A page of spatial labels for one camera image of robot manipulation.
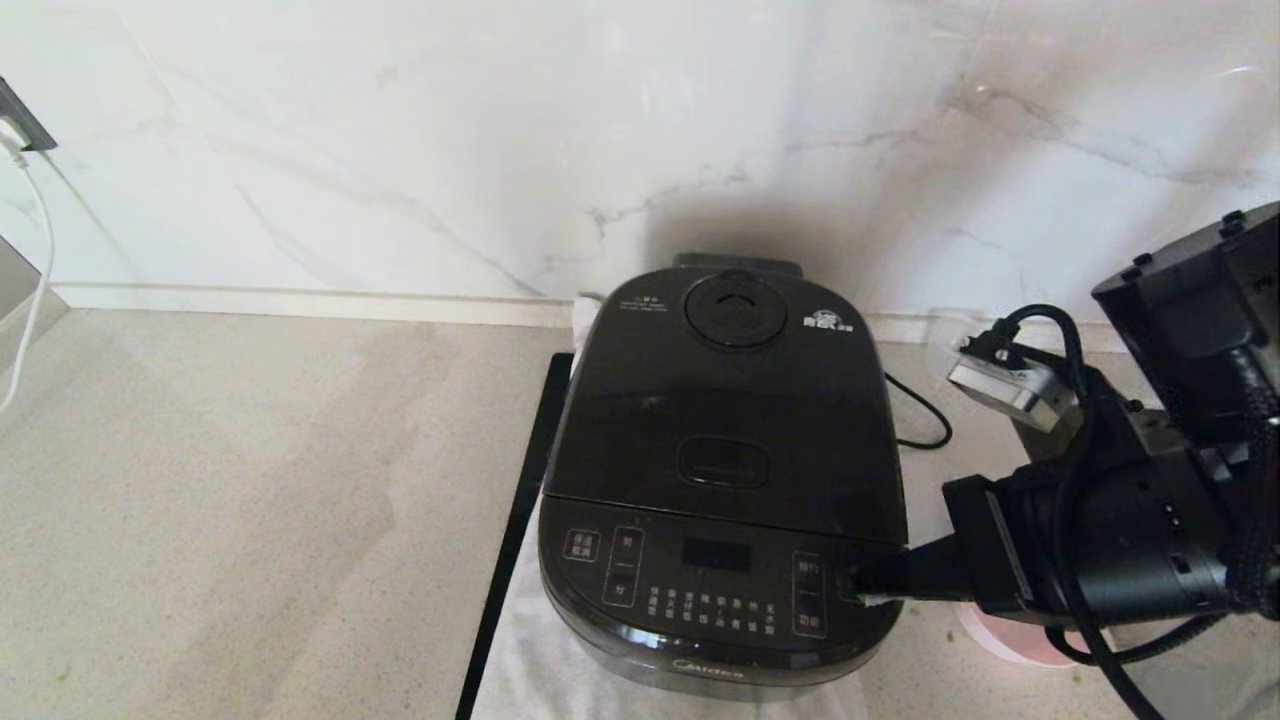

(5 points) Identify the black rice cooker lid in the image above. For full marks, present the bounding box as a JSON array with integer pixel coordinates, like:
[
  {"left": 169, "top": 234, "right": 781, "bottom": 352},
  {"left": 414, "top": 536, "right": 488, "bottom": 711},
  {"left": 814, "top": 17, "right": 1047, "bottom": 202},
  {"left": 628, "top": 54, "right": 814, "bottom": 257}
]
[{"left": 545, "top": 253, "right": 909, "bottom": 547}]

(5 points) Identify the black power cord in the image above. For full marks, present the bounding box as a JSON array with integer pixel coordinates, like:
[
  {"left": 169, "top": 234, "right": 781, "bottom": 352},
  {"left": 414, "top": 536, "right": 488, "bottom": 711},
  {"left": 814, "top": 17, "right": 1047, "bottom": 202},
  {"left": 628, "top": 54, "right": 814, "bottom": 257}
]
[{"left": 884, "top": 372, "right": 953, "bottom": 449}]

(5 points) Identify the white cable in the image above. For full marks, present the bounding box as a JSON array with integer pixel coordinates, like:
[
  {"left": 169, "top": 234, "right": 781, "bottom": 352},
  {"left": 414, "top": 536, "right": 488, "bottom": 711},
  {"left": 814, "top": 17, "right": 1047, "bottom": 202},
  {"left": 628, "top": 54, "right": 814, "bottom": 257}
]
[{"left": 0, "top": 140, "right": 57, "bottom": 416}]

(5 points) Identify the pink bowl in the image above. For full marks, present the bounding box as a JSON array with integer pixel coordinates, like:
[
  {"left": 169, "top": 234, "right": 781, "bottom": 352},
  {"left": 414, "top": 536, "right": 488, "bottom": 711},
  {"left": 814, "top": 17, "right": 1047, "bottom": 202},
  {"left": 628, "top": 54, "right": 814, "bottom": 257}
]
[{"left": 955, "top": 600, "right": 1091, "bottom": 669}]

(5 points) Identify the white towel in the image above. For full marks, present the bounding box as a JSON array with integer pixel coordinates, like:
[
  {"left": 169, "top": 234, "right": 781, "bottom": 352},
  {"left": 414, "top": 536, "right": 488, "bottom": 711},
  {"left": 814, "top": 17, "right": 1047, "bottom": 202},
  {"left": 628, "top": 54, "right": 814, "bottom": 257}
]
[{"left": 470, "top": 293, "right": 869, "bottom": 720}]

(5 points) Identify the wall socket with plug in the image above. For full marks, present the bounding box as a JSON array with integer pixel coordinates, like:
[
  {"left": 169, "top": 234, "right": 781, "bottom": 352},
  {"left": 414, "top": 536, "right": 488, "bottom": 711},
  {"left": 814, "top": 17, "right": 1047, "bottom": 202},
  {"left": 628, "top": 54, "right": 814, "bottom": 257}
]
[{"left": 0, "top": 75, "right": 59, "bottom": 153}]

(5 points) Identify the black flat strip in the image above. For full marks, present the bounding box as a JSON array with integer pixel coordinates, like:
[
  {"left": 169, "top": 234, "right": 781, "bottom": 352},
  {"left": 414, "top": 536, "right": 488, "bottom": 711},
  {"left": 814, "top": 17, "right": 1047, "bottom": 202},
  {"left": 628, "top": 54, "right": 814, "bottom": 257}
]
[{"left": 455, "top": 352, "right": 574, "bottom": 720}]

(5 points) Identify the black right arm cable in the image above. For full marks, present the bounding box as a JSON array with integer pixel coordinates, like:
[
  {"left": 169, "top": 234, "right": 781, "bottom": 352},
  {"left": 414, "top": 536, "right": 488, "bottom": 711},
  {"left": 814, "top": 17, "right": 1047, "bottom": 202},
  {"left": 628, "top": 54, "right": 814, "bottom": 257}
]
[{"left": 960, "top": 303, "right": 1231, "bottom": 720}]

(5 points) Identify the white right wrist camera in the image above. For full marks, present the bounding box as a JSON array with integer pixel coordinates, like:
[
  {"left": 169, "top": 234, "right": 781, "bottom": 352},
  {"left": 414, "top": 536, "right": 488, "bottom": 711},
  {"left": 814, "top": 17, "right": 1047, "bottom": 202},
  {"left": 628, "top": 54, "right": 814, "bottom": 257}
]
[{"left": 947, "top": 335, "right": 1076, "bottom": 433}]

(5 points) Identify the clear measuring cup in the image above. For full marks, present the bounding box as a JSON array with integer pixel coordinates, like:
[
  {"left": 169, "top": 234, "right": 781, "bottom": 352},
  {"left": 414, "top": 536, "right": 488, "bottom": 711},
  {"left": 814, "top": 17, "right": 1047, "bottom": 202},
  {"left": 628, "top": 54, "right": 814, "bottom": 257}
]
[{"left": 924, "top": 308, "right": 999, "bottom": 366}]

